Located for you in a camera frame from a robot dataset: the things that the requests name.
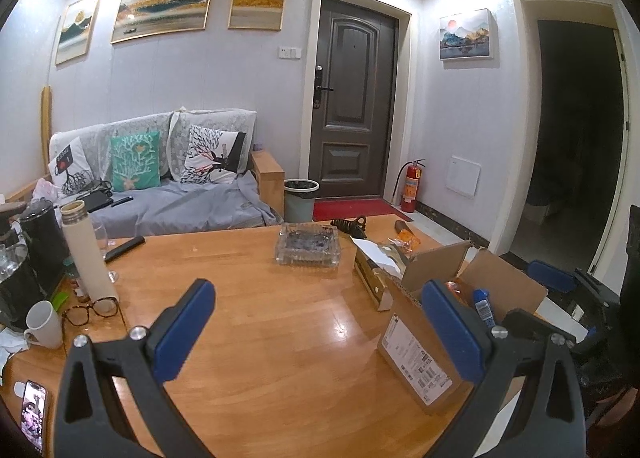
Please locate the black kettle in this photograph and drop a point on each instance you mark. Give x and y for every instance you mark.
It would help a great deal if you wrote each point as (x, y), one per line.
(46, 244)

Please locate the red doormat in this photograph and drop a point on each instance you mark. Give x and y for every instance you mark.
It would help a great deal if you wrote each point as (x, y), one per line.
(330, 209)

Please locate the cardboard box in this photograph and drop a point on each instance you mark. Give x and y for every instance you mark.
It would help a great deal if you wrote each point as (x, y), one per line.
(435, 340)

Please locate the dark entrance door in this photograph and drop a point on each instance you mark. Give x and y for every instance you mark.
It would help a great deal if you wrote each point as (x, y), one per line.
(353, 99)

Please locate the white mug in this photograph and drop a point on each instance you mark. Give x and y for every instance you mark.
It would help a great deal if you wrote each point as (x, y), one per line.
(43, 326)

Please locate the white tree-print cushion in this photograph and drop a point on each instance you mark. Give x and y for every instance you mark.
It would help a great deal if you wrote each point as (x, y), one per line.
(212, 156)

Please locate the grey trash bin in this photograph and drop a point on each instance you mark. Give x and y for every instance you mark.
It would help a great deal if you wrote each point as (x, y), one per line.
(299, 194)

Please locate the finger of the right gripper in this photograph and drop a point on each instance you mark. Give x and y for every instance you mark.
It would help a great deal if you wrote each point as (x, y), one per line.
(551, 277)

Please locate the red fire extinguisher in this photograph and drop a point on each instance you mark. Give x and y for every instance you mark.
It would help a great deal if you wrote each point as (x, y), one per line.
(409, 176)

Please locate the wide landscape painting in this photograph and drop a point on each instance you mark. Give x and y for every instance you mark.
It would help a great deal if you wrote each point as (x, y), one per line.
(136, 19)

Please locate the teal cushion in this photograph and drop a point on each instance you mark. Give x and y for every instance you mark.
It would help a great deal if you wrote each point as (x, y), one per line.
(135, 161)

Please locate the glass ashtray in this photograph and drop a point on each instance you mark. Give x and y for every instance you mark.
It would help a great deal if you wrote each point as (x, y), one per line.
(309, 244)

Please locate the white black cushion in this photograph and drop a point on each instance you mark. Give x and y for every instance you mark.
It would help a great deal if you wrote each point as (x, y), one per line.
(70, 170)

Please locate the black remote control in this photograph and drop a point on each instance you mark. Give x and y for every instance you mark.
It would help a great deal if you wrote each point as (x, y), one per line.
(123, 248)

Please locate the tortoiseshell eyeglasses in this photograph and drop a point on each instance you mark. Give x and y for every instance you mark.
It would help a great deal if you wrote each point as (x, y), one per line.
(80, 315)

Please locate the small left painting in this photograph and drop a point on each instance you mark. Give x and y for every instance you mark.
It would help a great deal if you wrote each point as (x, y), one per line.
(76, 29)

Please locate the smartphone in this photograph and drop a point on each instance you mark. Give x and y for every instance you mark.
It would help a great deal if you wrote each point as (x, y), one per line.
(34, 411)

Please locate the dark blue snack bar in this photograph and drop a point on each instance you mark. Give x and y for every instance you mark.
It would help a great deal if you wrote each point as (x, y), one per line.
(483, 307)

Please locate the grey sofa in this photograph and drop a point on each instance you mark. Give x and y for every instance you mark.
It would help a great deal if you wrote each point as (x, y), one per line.
(174, 207)

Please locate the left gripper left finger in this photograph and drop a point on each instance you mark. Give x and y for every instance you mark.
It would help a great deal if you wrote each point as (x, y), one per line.
(174, 333)

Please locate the white thermos bottle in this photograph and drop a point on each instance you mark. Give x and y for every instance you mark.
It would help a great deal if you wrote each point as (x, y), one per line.
(81, 240)

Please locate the mountain painting side wall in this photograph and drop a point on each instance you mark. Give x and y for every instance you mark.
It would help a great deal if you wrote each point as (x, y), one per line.
(468, 35)

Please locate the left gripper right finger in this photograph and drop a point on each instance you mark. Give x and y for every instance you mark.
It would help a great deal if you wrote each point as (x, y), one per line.
(461, 332)

